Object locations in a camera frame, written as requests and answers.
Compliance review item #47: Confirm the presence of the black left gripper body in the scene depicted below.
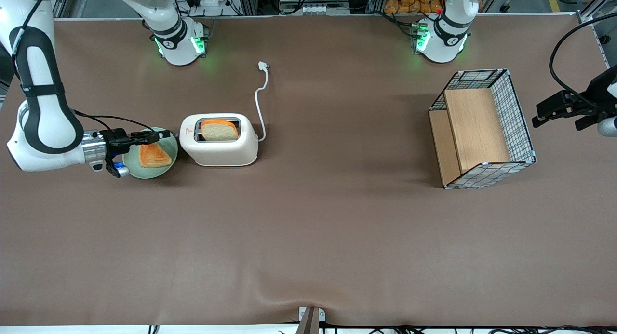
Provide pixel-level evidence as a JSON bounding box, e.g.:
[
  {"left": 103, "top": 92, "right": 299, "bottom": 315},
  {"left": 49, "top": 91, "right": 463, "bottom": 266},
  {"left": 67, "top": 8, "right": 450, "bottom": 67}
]
[{"left": 585, "top": 66, "right": 617, "bottom": 118}]

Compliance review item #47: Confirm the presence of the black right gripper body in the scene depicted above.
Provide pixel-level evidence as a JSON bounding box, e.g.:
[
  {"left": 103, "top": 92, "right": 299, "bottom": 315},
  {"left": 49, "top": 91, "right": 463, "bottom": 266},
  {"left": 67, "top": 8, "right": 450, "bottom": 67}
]
[{"left": 98, "top": 128, "right": 133, "bottom": 167}]

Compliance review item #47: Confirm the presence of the white two-slot toaster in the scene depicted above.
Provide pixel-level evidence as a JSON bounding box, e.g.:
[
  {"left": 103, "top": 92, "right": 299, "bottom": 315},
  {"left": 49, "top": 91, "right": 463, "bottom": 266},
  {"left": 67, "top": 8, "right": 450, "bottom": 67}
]
[{"left": 179, "top": 113, "right": 260, "bottom": 167}]

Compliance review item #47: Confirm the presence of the orange triangular pastry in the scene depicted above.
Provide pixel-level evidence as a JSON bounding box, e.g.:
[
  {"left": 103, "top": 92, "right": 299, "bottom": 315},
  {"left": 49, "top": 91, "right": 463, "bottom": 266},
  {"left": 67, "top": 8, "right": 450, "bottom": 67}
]
[{"left": 139, "top": 142, "right": 173, "bottom": 169}]

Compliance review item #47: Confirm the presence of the pale green round plate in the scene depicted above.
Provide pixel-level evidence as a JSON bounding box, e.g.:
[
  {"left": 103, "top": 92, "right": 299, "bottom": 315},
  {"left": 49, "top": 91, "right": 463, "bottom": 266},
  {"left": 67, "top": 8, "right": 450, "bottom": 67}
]
[{"left": 122, "top": 127, "right": 179, "bottom": 180}]

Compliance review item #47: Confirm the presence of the bread slice with brown crust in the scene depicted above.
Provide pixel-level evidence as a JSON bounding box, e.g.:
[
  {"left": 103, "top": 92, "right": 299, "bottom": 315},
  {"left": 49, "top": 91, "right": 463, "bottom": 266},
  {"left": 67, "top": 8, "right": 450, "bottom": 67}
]
[{"left": 200, "top": 119, "right": 240, "bottom": 142}]

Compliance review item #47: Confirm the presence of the wooden two-step shelf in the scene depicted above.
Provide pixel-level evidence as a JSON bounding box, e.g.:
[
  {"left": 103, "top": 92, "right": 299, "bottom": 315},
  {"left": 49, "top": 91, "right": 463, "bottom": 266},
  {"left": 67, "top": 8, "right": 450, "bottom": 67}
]
[{"left": 429, "top": 88, "right": 512, "bottom": 187}]

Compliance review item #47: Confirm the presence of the bag of bread rolls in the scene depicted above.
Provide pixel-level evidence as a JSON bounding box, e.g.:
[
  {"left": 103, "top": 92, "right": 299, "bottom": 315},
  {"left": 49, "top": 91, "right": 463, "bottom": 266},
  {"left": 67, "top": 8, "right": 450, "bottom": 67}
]
[{"left": 384, "top": 0, "right": 483, "bottom": 15}]

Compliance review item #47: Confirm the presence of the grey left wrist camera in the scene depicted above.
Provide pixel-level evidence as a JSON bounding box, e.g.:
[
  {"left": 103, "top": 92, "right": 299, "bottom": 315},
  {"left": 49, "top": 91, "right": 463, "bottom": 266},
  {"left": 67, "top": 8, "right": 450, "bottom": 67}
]
[{"left": 597, "top": 115, "right": 617, "bottom": 137}]

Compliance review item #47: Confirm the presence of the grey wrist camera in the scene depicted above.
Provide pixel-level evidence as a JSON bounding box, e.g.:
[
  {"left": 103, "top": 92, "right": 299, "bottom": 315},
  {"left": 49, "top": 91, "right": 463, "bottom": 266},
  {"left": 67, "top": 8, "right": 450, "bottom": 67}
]
[
  {"left": 105, "top": 151, "right": 131, "bottom": 178},
  {"left": 597, "top": 115, "right": 617, "bottom": 137}
]

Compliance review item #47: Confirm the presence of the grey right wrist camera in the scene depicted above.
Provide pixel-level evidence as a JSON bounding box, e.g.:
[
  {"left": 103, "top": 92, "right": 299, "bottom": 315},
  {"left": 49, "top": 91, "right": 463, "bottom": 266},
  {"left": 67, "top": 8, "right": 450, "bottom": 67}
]
[{"left": 105, "top": 151, "right": 131, "bottom": 178}]

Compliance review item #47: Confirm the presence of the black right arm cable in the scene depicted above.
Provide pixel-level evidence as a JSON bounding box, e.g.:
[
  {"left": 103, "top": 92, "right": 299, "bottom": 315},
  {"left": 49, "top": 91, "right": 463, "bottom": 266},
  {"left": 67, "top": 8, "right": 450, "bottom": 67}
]
[{"left": 72, "top": 109, "right": 156, "bottom": 133}]

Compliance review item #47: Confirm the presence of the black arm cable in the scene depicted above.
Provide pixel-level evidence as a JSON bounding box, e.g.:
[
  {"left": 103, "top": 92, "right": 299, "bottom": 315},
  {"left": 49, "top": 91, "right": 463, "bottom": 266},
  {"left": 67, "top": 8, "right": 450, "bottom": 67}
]
[
  {"left": 72, "top": 109, "right": 156, "bottom": 133},
  {"left": 549, "top": 13, "right": 617, "bottom": 109}
]

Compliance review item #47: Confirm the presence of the black wire grid basket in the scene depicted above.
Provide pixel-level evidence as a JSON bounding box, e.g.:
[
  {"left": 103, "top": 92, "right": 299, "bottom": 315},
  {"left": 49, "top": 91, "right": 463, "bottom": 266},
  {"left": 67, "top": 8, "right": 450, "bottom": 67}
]
[{"left": 428, "top": 68, "right": 537, "bottom": 190}]

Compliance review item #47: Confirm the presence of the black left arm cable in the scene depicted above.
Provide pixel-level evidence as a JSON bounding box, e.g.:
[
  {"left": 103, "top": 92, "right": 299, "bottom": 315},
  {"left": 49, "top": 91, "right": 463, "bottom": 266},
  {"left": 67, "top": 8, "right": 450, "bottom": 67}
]
[{"left": 549, "top": 13, "right": 617, "bottom": 109}]

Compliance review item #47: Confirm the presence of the white toaster cord with plug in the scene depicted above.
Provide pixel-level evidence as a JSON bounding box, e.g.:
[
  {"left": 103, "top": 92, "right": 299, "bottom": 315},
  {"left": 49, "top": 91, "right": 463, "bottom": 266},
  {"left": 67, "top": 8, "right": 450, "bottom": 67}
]
[{"left": 254, "top": 61, "right": 271, "bottom": 143}]

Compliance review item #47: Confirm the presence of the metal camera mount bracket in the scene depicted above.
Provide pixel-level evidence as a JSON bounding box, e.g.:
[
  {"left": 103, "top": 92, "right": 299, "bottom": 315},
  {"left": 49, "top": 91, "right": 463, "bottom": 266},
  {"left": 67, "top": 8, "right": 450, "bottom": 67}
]
[{"left": 295, "top": 306, "right": 326, "bottom": 334}]

